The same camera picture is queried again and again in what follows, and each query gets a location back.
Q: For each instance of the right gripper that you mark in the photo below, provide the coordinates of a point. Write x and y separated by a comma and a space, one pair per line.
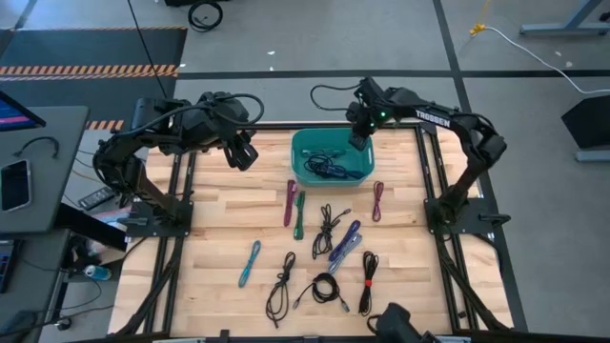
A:
379, 112

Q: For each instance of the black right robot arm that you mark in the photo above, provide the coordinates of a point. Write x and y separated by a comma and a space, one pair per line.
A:
476, 138

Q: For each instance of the black power adapter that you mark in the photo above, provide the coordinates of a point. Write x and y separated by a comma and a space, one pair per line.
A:
95, 197

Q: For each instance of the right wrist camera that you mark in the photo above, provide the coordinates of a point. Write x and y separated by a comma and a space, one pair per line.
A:
355, 113

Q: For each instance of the blue drink can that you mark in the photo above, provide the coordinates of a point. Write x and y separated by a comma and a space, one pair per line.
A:
97, 272

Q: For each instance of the black smartphone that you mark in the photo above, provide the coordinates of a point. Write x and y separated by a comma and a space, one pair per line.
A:
14, 186

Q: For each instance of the teal plastic bin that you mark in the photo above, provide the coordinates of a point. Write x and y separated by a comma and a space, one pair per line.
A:
333, 140

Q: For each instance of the black box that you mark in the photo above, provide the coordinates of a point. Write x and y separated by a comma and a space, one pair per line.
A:
591, 121

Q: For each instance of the grey table leg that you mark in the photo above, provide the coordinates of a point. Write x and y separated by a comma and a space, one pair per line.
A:
562, 29

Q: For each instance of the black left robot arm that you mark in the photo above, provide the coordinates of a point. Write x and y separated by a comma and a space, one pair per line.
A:
143, 186

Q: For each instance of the grey side table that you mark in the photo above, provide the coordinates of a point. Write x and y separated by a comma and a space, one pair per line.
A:
57, 190

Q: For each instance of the monitor with purple screen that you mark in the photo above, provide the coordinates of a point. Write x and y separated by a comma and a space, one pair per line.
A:
14, 116

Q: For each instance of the black hazard-striped floor mat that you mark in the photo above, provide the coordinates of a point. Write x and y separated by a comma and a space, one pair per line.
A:
95, 47

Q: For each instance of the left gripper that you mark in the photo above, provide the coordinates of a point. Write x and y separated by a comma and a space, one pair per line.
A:
214, 119

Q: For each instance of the black aluminium table frame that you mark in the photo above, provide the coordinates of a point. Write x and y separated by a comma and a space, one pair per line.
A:
274, 126

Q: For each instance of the dark grey lower desk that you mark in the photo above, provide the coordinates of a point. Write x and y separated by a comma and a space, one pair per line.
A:
33, 286

